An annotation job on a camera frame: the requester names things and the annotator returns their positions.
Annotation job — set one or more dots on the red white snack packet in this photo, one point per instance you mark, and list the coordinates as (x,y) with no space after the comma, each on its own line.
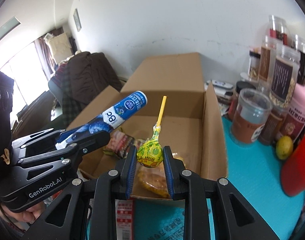
(125,219)

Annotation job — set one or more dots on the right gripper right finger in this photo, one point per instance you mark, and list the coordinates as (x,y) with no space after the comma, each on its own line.
(233,216)

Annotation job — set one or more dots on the yellow lollipop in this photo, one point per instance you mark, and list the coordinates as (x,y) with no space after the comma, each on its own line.
(150,153)

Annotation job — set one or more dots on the pink bottle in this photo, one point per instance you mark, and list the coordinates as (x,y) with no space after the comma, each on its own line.
(295,118)

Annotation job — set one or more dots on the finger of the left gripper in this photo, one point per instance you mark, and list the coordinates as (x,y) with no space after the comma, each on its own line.
(36,163)
(42,141)

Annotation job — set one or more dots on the framed wall picture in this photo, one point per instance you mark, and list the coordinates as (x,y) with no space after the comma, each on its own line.
(77,20)

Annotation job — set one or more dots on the brown jacket on chair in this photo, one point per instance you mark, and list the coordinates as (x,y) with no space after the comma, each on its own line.
(90,74)

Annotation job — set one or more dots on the white remote device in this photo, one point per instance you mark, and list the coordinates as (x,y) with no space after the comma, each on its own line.
(219,84)

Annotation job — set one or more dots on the tall jar dark label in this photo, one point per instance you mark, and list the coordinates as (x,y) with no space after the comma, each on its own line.
(284,77)

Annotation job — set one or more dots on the blue tablet tube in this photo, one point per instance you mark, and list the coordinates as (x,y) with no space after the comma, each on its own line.
(108,120)

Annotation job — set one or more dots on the yellow lemon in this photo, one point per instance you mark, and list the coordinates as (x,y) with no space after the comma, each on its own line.
(284,147)

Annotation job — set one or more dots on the clear jar brown powder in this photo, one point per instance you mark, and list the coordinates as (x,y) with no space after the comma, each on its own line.
(250,116)

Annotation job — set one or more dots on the red plastic bottle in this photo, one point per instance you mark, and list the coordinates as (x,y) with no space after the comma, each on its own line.
(293,171)

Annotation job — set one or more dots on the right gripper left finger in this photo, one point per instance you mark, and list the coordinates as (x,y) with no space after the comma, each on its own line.
(87,209)

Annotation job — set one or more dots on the open cardboard box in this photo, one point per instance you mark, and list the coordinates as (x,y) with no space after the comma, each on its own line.
(191,125)

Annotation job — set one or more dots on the person's left hand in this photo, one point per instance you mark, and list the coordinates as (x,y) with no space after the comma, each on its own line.
(31,214)

